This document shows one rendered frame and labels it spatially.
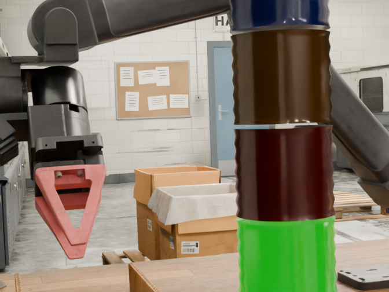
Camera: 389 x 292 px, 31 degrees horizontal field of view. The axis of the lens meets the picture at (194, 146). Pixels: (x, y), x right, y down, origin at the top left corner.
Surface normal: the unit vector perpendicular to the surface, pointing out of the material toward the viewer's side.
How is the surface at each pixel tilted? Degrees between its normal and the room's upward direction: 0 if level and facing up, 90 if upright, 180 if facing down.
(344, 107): 92
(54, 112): 56
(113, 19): 90
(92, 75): 90
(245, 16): 104
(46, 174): 77
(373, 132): 84
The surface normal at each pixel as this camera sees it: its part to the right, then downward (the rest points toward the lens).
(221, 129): 0.21, 0.04
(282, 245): -0.17, 0.30
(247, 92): -0.73, -0.18
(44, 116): 0.18, -0.52
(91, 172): 0.25, -0.18
